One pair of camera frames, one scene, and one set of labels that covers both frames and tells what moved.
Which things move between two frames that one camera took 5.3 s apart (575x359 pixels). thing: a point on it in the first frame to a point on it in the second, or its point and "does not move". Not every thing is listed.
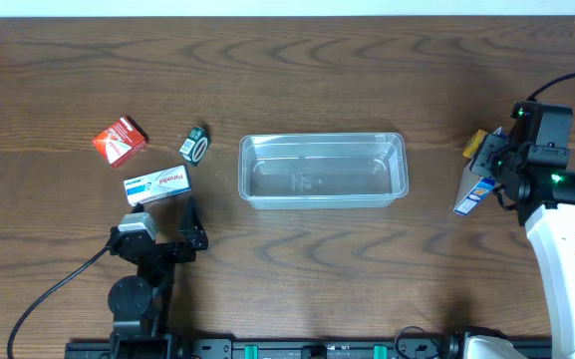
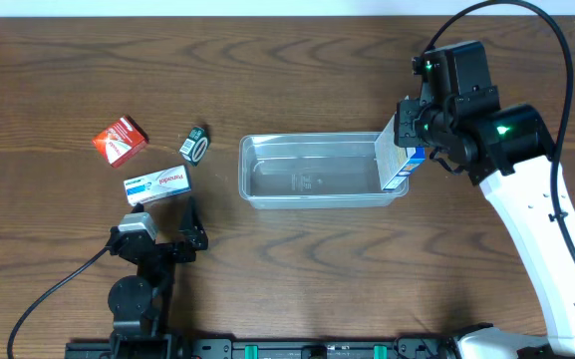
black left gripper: [195, 237] does not move
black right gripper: [489, 157] to [409, 122]
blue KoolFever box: [473, 187] to [419, 157]
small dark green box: [196, 145] does not move
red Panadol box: [121, 141] does not move
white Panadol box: [156, 184] does not move
